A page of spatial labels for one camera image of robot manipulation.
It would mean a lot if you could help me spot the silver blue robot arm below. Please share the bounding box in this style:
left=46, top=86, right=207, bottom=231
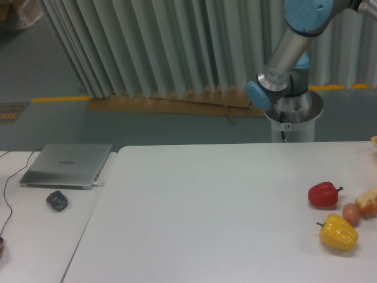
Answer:
left=246, top=1, right=376, bottom=123

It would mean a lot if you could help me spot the red bell pepper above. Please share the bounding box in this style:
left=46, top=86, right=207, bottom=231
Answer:
left=307, top=182, right=343, bottom=208

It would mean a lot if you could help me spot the yellow bell pepper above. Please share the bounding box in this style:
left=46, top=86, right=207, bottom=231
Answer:
left=316, top=213, right=359, bottom=252

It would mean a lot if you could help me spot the wicker basket corner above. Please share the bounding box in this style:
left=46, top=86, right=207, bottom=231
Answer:
left=371, top=136, right=377, bottom=147

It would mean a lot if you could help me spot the brown cardboard sheet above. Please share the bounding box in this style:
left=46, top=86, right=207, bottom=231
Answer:
left=87, top=86, right=264, bottom=123

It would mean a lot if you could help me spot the pale green folding curtain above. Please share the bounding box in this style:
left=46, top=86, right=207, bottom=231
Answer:
left=39, top=1, right=376, bottom=98

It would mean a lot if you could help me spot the silver closed laptop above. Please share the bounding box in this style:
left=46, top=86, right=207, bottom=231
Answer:
left=19, top=143, right=112, bottom=189

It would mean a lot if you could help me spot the brown egg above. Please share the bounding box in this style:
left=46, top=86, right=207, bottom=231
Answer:
left=342, top=203, right=360, bottom=226

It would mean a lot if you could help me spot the bread loaf piece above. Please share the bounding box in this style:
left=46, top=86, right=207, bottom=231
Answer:
left=355, top=187, right=376, bottom=218

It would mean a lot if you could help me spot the dark object at left edge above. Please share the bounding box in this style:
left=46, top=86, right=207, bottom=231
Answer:
left=0, top=237, right=5, bottom=258

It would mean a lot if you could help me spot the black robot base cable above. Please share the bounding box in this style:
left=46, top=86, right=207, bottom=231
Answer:
left=279, top=111, right=288, bottom=143

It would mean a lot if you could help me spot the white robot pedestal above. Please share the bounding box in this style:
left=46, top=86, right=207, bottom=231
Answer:
left=264, top=109, right=323, bottom=143

